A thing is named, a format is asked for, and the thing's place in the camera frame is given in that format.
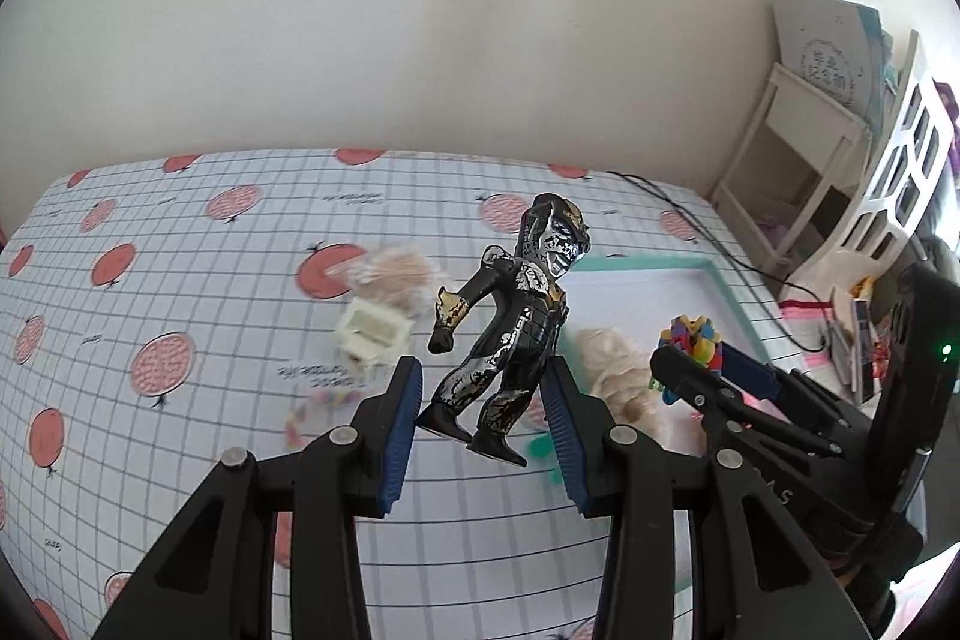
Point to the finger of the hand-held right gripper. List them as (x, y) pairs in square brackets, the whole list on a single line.
[(697, 385), (750, 374)]

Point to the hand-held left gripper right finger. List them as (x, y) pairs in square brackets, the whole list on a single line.
[(570, 445)]

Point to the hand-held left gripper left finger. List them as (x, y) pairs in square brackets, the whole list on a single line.
[(397, 445)]

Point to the colourful plastic link toy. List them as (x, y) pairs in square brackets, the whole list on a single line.
[(694, 340)]

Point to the cream lace cloth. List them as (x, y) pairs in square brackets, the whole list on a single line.
[(615, 370)]

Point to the teal shallow box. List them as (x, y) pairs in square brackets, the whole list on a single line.
[(645, 291)]

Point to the cream plastic clip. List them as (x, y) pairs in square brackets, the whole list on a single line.
[(371, 332)]

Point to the black action figure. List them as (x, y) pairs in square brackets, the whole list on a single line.
[(517, 325)]

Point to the bag of cotton swabs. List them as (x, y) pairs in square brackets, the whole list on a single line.
[(401, 272)]

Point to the teal plastic hair clip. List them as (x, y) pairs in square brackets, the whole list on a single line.
[(541, 449)]

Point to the assorted stationery pile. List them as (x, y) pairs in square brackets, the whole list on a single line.
[(862, 340)]

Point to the pink ribbon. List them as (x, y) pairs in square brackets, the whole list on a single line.
[(806, 310)]

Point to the pomegranate print grid bedsheet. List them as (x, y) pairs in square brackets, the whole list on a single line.
[(225, 280)]

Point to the white wooden shelf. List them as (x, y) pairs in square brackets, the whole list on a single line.
[(817, 119)]

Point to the purple cloth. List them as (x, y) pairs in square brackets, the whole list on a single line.
[(951, 123)]

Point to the grey booklet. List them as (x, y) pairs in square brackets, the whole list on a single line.
[(825, 40)]

